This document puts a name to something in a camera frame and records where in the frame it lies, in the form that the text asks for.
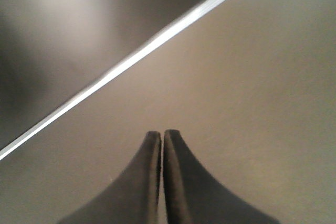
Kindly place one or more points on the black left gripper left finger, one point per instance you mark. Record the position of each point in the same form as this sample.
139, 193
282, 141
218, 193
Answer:
133, 197

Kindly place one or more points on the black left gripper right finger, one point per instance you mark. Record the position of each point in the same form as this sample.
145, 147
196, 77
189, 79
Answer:
193, 195

